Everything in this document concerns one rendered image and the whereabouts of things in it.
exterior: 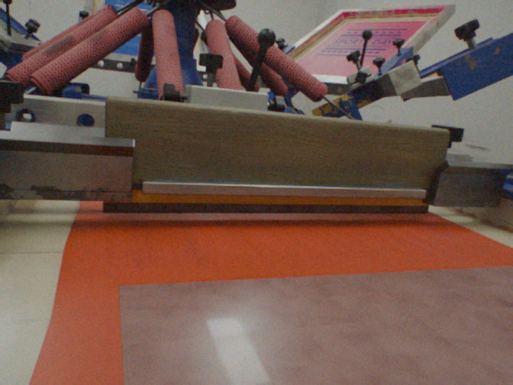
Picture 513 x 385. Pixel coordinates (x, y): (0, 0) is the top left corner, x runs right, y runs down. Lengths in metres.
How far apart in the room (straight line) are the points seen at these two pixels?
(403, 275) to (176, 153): 0.21
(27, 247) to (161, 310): 0.12
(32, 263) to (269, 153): 0.21
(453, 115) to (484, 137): 0.30
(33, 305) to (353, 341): 0.17
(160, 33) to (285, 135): 0.62
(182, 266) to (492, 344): 0.19
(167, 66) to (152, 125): 0.52
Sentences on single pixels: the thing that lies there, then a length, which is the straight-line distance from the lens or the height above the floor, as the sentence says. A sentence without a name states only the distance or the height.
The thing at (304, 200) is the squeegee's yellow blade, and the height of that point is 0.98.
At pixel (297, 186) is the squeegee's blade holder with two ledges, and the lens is 0.39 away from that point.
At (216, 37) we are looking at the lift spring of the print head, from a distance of 1.01.
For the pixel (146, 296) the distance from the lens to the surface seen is 0.25.
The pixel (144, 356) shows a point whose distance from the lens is 0.21.
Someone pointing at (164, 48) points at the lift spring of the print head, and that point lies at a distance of 0.92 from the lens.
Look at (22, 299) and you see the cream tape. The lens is 0.26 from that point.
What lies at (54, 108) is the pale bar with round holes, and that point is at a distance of 0.58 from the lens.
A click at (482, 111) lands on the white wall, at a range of 2.96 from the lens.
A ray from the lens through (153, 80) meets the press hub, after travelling 1.17.
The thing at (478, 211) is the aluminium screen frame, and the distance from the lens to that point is 0.58.
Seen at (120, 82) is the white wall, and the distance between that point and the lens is 4.49.
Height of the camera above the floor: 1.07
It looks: 13 degrees down
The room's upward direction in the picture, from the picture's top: 6 degrees clockwise
